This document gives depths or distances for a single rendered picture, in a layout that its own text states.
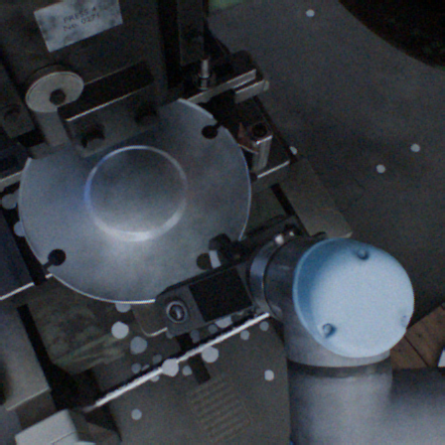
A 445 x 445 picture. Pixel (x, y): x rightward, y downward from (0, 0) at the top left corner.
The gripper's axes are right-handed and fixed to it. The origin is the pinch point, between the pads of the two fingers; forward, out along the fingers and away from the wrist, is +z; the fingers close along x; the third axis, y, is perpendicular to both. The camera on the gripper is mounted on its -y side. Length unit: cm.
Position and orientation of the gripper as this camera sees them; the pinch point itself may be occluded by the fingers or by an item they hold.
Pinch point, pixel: (217, 267)
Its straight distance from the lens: 74.5
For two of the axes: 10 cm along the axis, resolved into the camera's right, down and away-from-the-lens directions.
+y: 8.6, -4.6, 2.0
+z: -2.3, -0.2, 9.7
